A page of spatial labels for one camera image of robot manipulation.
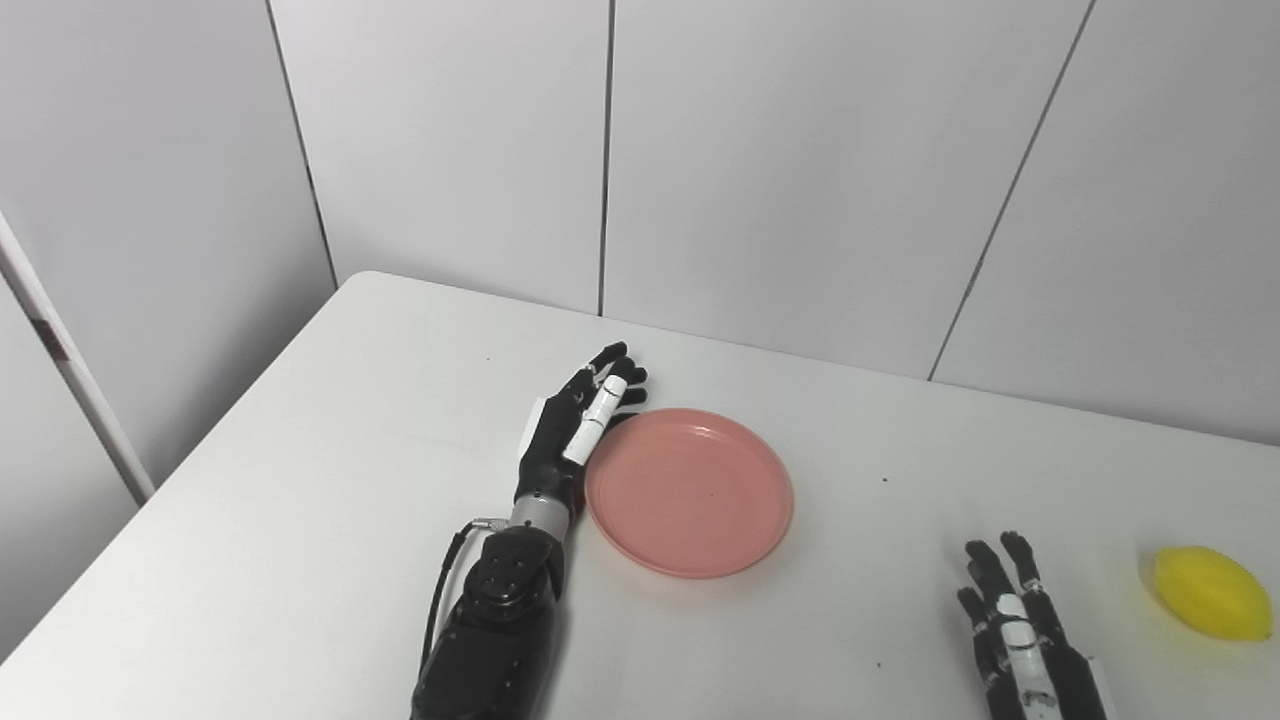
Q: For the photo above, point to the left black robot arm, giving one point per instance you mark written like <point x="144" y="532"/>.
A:
<point x="500" y="620"/>

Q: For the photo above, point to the pink round plate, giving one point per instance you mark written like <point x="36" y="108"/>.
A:
<point x="690" y="492"/>

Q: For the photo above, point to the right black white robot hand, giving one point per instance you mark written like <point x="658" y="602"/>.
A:
<point x="1030" y="660"/>

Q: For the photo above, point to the yellow lemon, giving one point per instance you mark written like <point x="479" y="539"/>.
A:
<point x="1212" y="592"/>

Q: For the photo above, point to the white metal post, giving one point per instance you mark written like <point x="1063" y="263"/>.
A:
<point x="80" y="380"/>

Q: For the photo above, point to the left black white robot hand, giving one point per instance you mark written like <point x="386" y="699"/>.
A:
<point x="550" y="445"/>

